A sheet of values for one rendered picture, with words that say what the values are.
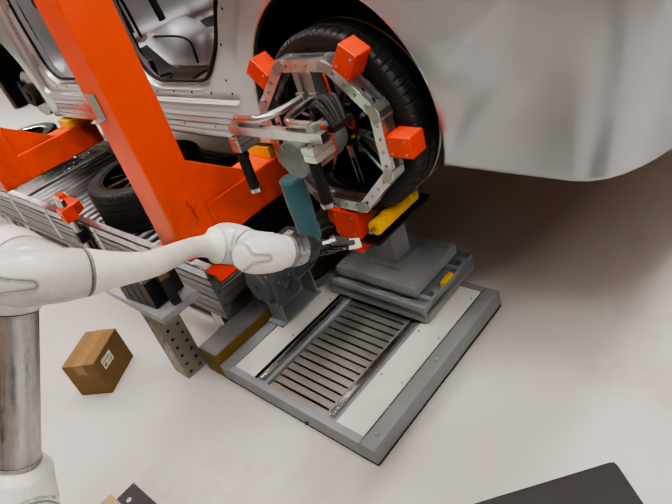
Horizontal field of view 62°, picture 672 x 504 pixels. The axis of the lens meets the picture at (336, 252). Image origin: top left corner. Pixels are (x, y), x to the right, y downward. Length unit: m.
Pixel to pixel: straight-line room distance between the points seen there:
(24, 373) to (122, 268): 0.33
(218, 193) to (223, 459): 0.97
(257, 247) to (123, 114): 0.75
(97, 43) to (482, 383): 1.66
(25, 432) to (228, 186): 1.16
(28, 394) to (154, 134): 0.96
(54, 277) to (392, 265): 1.40
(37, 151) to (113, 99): 2.01
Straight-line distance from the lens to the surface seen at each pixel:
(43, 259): 1.18
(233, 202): 2.22
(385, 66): 1.72
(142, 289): 2.11
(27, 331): 1.38
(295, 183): 1.93
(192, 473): 2.16
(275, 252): 1.43
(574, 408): 1.99
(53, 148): 3.95
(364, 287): 2.32
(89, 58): 1.91
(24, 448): 1.49
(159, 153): 2.02
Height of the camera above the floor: 1.56
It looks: 33 degrees down
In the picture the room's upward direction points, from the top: 18 degrees counter-clockwise
